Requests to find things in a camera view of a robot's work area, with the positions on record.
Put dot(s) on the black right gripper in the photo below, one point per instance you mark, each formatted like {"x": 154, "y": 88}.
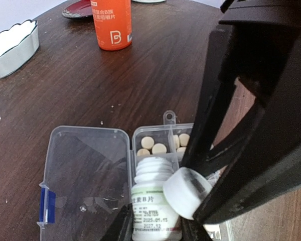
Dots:
{"x": 262, "y": 36}

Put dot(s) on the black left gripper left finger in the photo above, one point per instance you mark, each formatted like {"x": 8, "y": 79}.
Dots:
{"x": 122, "y": 227}

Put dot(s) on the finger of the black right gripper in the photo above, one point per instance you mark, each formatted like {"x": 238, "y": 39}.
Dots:
{"x": 261, "y": 158}
{"x": 215, "y": 96}

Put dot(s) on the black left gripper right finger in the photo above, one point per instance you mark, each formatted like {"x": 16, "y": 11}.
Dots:
{"x": 193, "y": 231}

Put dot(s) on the small white pill bottle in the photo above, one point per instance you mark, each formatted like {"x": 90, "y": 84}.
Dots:
{"x": 153, "y": 218}

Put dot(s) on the white bottle cap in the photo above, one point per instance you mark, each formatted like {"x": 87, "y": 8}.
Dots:
{"x": 185, "y": 190}

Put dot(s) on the clear plastic pill organizer box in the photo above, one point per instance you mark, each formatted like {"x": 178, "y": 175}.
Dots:
{"x": 89, "y": 174}

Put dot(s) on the orange cylindrical bottle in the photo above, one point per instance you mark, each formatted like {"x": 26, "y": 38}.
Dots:
{"x": 112, "y": 21}

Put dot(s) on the red floral plate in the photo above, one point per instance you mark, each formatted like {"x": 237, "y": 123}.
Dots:
{"x": 78, "y": 10}

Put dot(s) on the white scalloped bowl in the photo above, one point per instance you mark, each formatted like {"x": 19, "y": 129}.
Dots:
{"x": 18, "y": 44}

